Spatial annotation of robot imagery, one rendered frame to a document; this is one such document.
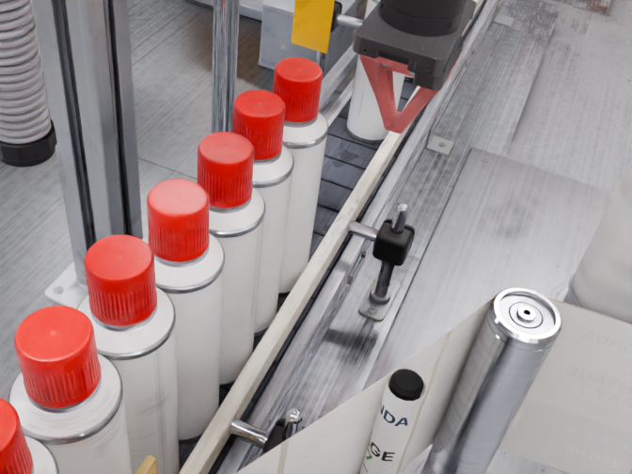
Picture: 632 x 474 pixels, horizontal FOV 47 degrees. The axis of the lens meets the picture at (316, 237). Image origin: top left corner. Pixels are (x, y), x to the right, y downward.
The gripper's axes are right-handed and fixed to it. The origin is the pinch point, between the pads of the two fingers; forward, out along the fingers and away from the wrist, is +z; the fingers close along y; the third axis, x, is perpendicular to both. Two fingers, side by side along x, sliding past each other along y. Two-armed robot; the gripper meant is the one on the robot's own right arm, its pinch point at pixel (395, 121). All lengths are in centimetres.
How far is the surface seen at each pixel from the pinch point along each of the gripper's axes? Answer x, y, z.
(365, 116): 5.9, 14.8, 10.5
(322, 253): 2.4, -6.8, 10.1
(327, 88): 9.0, 10.2, 5.6
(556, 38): -11, 64, 19
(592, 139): -19.0, 37.7, 19.1
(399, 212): -2.3, -2.0, 7.2
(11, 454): 4.8, -38.9, -6.6
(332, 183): 6.0, 6.5, 13.8
